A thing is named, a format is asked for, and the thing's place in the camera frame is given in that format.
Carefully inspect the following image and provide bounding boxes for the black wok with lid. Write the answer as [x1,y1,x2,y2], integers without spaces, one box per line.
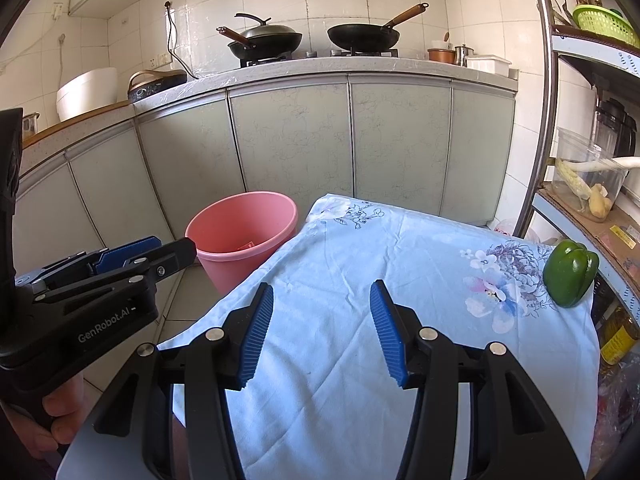
[216,12,304,61]

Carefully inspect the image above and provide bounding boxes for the black and gold cooker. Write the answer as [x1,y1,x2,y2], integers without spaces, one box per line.
[127,70,188,102]

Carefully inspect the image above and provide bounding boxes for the black blender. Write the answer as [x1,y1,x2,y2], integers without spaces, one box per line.
[594,99,638,161]

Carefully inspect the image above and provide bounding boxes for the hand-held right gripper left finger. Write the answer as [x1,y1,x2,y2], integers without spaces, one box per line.
[91,282,275,480]

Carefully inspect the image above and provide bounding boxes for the white rectangular container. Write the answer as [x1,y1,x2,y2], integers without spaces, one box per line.
[465,55,512,79]

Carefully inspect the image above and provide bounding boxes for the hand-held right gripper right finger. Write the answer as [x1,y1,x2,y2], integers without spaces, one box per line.
[369,281,586,480]

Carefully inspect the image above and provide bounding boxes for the clear plastic container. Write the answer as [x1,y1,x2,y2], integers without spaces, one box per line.
[552,127,630,213]

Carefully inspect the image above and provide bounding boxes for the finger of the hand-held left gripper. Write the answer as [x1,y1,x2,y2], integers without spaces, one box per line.
[30,238,197,306]
[17,236,163,287]

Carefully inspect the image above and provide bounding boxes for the green bell pepper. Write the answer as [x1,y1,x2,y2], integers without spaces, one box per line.
[543,240,600,308]

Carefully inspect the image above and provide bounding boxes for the corn cob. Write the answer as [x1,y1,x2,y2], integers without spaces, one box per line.
[556,160,593,199]

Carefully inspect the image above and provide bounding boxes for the gas stove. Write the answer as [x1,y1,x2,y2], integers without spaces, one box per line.
[239,47,400,69]

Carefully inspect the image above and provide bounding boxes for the white rice cooker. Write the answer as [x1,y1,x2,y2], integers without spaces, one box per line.
[56,66,119,122]

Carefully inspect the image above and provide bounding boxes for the green plastic basket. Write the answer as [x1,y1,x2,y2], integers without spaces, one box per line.
[572,5,640,50]

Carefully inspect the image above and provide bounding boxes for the cardboard sheet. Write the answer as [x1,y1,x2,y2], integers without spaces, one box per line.
[542,185,640,281]

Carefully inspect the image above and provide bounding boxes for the white leek stalk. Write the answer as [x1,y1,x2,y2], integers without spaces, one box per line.
[575,156,640,173]

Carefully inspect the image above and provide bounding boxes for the black power cable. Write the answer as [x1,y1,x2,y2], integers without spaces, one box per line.
[164,1,199,81]

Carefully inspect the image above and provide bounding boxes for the black wok with wooden handle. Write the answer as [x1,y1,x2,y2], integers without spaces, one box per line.
[327,2,430,52]

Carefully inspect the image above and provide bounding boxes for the grey kitchen counter cabinet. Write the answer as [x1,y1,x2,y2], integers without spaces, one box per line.
[15,57,519,281]

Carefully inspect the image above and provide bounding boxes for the yellow oil bottle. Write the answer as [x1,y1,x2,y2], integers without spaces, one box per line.
[600,305,640,366]

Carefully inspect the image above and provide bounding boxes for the ginger root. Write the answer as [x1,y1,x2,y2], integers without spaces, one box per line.
[590,184,614,219]

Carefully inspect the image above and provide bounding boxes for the light blue floral cloth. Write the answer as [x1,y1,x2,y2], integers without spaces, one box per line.
[156,193,601,480]

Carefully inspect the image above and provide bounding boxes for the metal storage rack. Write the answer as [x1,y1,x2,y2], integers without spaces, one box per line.
[515,0,640,480]

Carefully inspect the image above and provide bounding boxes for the person's left hand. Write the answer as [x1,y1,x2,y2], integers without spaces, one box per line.
[20,375,84,461]

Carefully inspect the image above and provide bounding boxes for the pink plastic bucket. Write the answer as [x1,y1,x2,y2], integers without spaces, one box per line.
[185,191,299,297]

